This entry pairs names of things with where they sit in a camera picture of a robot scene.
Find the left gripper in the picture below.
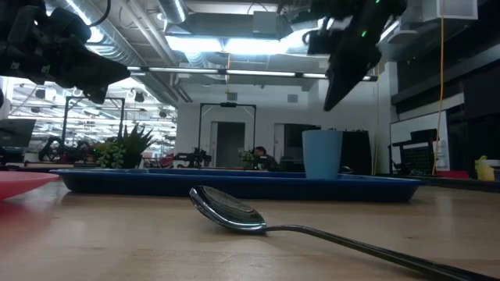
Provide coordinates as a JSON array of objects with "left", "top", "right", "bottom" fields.
[{"left": 0, "top": 7, "right": 132, "bottom": 105}]

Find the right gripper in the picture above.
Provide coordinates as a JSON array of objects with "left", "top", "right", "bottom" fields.
[{"left": 306, "top": 17, "right": 391, "bottom": 112}]

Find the pink plate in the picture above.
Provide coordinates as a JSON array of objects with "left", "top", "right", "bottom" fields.
[{"left": 0, "top": 170, "right": 60, "bottom": 201}]

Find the blue plastic tray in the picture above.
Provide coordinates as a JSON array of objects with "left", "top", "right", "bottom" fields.
[{"left": 49, "top": 167, "right": 426, "bottom": 203}]

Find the silver metal spoon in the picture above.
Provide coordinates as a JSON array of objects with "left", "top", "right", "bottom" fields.
[{"left": 188, "top": 185, "right": 500, "bottom": 281}]

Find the light blue cup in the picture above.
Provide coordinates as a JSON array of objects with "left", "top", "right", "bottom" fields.
[{"left": 301, "top": 130, "right": 344, "bottom": 180}]

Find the black cabinet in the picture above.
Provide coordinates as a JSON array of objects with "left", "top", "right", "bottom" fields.
[{"left": 339, "top": 130, "right": 373, "bottom": 176}]

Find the trailing succulent plant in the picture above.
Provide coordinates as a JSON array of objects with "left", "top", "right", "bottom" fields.
[{"left": 93, "top": 140, "right": 127, "bottom": 169}]

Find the spiky green potted plant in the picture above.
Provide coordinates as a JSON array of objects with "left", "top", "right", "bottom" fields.
[{"left": 116, "top": 123, "right": 157, "bottom": 169}]

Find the dark computer monitor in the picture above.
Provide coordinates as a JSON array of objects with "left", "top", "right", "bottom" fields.
[{"left": 0, "top": 119, "right": 37, "bottom": 148}]

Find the grey ceiling air unit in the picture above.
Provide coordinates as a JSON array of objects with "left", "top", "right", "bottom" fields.
[{"left": 252, "top": 10, "right": 283, "bottom": 37}]

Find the black perforated rack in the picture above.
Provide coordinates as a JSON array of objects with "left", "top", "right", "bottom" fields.
[{"left": 388, "top": 128, "right": 438, "bottom": 176}]

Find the person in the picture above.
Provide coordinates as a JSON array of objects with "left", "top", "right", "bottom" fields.
[{"left": 252, "top": 146, "right": 280, "bottom": 172}]

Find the long ceiling light bar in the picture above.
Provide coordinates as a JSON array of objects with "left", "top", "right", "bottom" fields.
[{"left": 127, "top": 66, "right": 378, "bottom": 82}]

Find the small green desk plant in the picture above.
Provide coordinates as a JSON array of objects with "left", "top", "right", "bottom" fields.
[{"left": 239, "top": 150, "right": 259, "bottom": 169}]

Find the red box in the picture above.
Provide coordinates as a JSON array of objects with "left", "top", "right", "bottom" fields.
[{"left": 436, "top": 170, "right": 470, "bottom": 180}]

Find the yellow bottle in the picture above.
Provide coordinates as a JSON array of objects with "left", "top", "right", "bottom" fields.
[{"left": 474, "top": 155, "right": 496, "bottom": 181}]

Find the black metal rig frame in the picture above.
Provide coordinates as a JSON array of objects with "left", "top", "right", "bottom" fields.
[
  {"left": 61, "top": 96, "right": 126, "bottom": 148},
  {"left": 198, "top": 102, "right": 258, "bottom": 161}
]

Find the large ribbed ceiling duct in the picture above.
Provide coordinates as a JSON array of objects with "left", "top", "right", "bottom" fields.
[{"left": 45, "top": 0, "right": 180, "bottom": 107}]

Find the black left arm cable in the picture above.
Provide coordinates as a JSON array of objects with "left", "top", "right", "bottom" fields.
[{"left": 87, "top": 0, "right": 113, "bottom": 28}]

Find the round silver ceiling duct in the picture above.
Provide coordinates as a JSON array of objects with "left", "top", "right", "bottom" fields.
[{"left": 158, "top": 0, "right": 188, "bottom": 25}]

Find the short yellow hanging cable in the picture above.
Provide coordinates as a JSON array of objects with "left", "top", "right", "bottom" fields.
[{"left": 225, "top": 52, "right": 232, "bottom": 94}]

